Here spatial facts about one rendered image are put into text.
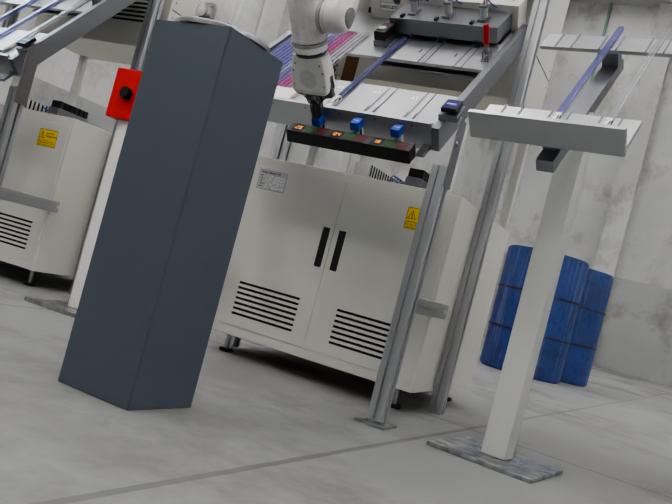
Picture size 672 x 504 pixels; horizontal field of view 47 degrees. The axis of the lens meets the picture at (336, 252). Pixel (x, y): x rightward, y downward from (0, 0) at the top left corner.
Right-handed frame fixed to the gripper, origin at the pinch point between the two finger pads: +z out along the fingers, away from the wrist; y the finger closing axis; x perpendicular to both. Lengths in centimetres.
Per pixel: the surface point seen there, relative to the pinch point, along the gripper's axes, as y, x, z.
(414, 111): 21.8, 11.3, 2.5
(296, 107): -7.8, 2.4, 1.8
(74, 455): 27, -113, -6
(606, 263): -32, 782, 609
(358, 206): 2.4, 13.1, 36.7
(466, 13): 15, 65, -4
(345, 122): 6.5, 2.4, 3.8
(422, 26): 5, 56, -2
